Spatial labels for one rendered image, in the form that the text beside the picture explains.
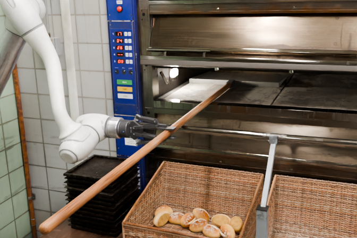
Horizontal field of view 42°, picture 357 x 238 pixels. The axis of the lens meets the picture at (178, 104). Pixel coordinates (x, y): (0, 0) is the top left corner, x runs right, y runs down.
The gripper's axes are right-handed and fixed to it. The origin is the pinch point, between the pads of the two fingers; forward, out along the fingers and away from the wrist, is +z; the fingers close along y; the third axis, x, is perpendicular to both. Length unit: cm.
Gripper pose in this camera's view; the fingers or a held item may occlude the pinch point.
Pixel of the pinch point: (167, 132)
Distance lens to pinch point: 184.6
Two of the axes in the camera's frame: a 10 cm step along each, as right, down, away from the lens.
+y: 0.3, 9.7, 2.5
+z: 9.3, 0.7, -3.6
